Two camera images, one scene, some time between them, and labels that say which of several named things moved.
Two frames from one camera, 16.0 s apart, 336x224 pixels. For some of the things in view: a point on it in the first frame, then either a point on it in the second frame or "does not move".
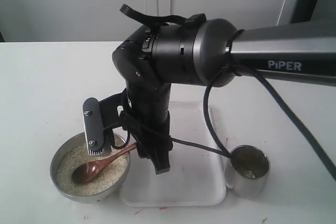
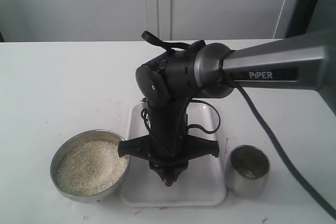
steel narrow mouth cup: [246, 172] does not move
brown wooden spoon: [87, 171] → [168, 181]
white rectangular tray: [196, 177] does not move
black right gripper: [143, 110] → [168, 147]
